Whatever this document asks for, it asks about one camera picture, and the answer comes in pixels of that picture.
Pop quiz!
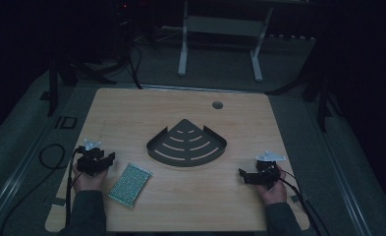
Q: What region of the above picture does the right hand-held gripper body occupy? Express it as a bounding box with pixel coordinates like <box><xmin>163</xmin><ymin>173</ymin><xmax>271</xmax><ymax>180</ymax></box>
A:
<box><xmin>252</xmin><ymin>150</ymin><xmax>288</xmax><ymax>191</ymax></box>

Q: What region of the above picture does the person's right hand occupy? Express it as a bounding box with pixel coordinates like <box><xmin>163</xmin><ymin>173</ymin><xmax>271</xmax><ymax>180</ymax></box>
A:
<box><xmin>254</xmin><ymin>164</ymin><xmax>289</xmax><ymax>207</ymax></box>

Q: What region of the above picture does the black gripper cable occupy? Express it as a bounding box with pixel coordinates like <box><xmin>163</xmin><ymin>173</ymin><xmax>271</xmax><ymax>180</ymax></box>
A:
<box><xmin>272</xmin><ymin>167</ymin><xmax>331</xmax><ymax>236</ymax></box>
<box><xmin>0</xmin><ymin>146</ymin><xmax>84</xmax><ymax>236</ymax></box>

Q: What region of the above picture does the green perforated board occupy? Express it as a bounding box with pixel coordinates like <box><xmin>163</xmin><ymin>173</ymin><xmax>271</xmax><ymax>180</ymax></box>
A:
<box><xmin>107</xmin><ymin>162</ymin><xmax>153</xmax><ymax>208</ymax></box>

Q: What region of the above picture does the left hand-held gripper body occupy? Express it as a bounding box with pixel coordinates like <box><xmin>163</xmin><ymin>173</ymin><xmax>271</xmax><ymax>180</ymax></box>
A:
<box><xmin>77</xmin><ymin>138</ymin><xmax>107</xmax><ymax>177</ymax></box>

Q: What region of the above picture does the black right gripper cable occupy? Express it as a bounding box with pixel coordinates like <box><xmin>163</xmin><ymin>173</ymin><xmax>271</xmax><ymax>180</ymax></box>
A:
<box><xmin>272</xmin><ymin>167</ymin><xmax>331</xmax><ymax>236</ymax></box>

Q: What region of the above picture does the black stand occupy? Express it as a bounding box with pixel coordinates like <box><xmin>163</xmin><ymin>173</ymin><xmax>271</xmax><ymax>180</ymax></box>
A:
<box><xmin>38</xmin><ymin>48</ymin><xmax>118</xmax><ymax>118</ymax></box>
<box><xmin>268</xmin><ymin>70</ymin><xmax>344</xmax><ymax>134</ymax></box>

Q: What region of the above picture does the white table frame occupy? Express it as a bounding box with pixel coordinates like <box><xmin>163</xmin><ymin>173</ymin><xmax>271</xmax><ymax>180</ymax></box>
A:
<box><xmin>177</xmin><ymin>0</ymin><xmax>275</xmax><ymax>84</ymax></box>

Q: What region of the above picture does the person's left hand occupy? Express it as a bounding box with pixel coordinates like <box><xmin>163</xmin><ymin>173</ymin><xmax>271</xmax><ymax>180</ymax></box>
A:
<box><xmin>72</xmin><ymin>163</ymin><xmax>109</xmax><ymax>195</ymax></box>

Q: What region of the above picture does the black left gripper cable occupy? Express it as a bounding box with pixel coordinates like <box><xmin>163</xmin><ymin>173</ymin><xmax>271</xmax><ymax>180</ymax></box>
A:
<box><xmin>0</xmin><ymin>146</ymin><xmax>84</xmax><ymax>236</ymax></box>

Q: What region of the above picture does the black corner shelf tray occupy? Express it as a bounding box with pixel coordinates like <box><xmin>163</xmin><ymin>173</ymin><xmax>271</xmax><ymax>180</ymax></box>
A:
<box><xmin>145</xmin><ymin>118</ymin><xmax>228</xmax><ymax>168</ymax></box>

